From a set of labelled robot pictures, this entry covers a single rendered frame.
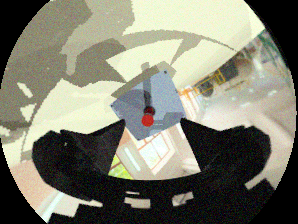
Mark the red peg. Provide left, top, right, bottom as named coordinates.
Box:
left=141, top=108, right=154, bottom=127

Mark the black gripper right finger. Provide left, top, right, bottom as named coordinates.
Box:
left=180, top=119, right=246, bottom=172

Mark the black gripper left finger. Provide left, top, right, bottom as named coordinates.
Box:
left=60, top=120, right=126, bottom=175

